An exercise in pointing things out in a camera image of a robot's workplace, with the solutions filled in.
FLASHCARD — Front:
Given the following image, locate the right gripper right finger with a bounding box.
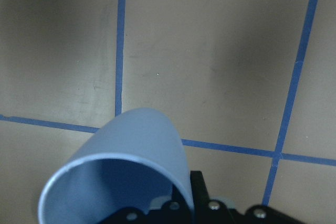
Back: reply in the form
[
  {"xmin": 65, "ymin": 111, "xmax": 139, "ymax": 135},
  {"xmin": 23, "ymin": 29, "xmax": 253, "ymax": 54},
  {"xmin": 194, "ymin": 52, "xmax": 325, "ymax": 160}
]
[{"xmin": 190, "ymin": 170, "xmax": 303, "ymax": 224}]

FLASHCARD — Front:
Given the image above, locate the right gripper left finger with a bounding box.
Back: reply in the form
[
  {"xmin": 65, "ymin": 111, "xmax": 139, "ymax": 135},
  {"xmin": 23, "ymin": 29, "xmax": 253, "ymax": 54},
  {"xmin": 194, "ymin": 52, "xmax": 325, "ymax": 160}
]
[{"xmin": 100, "ymin": 186, "xmax": 192, "ymax": 223}]

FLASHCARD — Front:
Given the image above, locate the blue cup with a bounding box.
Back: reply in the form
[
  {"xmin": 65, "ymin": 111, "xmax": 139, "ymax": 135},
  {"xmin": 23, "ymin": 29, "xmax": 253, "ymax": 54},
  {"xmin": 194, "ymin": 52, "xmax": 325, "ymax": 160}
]
[{"xmin": 38, "ymin": 108, "xmax": 194, "ymax": 223}]

